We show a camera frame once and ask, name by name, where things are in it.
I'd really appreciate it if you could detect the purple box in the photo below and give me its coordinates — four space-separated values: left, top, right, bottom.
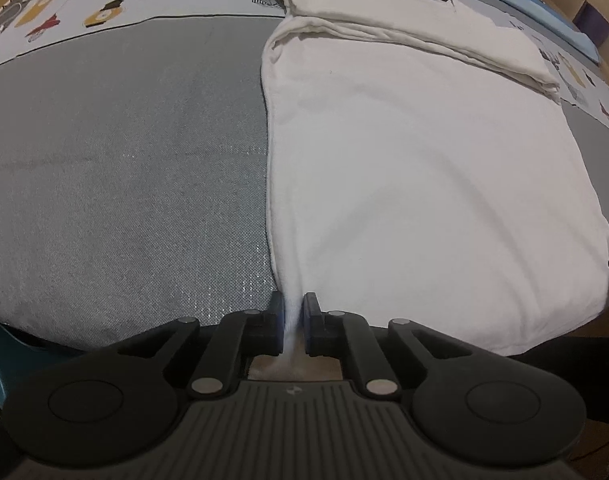
573 1 609 48

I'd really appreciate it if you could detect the white long-sleeve shirt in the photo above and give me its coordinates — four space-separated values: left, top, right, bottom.
254 0 609 380

